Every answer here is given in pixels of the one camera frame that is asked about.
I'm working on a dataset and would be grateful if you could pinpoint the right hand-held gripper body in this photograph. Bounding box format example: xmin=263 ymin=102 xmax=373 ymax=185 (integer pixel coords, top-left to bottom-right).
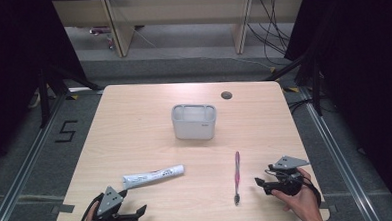
xmin=261 ymin=154 xmax=312 ymax=198

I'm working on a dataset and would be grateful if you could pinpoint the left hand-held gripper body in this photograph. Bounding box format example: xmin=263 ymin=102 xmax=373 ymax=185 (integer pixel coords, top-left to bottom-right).
xmin=90 ymin=184 xmax=139 ymax=221

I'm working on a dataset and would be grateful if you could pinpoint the pink toothbrush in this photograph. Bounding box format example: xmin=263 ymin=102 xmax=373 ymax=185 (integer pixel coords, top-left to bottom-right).
xmin=231 ymin=151 xmax=243 ymax=207

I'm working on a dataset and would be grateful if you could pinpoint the white toothpaste tube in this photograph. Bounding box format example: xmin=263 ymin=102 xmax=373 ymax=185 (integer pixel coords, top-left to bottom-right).
xmin=121 ymin=163 xmax=186 ymax=191

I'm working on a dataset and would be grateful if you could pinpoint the grey plastic holder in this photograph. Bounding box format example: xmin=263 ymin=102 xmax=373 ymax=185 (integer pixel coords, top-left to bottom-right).
xmin=170 ymin=102 xmax=218 ymax=142

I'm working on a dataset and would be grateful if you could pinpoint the person's right hand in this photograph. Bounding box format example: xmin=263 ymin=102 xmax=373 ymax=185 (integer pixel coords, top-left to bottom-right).
xmin=270 ymin=166 xmax=325 ymax=221

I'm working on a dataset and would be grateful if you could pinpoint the grey tape piece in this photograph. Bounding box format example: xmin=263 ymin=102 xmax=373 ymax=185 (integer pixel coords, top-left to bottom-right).
xmin=319 ymin=200 xmax=339 ymax=215
xmin=51 ymin=203 xmax=76 ymax=215

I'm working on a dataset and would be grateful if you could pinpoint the black metal stand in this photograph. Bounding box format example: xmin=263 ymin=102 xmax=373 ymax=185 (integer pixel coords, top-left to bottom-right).
xmin=263 ymin=49 xmax=324 ymax=119
xmin=36 ymin=63 xmax=105 ymax=129

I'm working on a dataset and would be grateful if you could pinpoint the black curtain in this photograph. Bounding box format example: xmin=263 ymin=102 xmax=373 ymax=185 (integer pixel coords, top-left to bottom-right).
xmin=281 ymin=0 xmax=392 ymax=219
xmin=0 ymin=0 xmax=91 ymax=168

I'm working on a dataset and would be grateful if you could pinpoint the small pink object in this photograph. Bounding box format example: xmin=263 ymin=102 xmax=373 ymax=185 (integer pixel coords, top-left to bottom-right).
xmin=88 ymin=25 xmax=115 ymax=51

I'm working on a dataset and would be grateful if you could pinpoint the aluminium floor rail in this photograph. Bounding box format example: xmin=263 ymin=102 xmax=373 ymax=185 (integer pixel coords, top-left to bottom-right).
xmin=0 ymin=92 xmax=74 ymax=221
xmin=298 ymin=82 xmax=381 ymax=221

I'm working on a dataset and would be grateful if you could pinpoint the black floor cable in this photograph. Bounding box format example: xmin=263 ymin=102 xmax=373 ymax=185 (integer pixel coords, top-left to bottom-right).
xmin=288 ymin=97 xmax=316 ymax=114

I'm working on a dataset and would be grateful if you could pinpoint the bundle of black cables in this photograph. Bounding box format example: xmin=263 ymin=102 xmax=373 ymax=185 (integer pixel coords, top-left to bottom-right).
xmin=245 ymin=0 xmax=294 ymax=68

